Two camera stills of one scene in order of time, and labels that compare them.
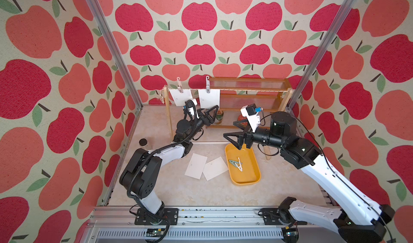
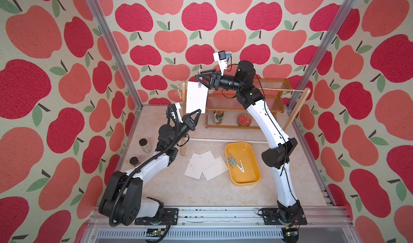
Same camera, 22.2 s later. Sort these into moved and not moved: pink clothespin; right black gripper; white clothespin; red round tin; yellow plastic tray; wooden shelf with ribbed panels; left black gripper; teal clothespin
Moved: pink clothespin; left black gripper; right black gripper
Not moved: teal clothespin; yellow plastic tray; wooden shelf with ribbed panels; white clothespin; red round tin
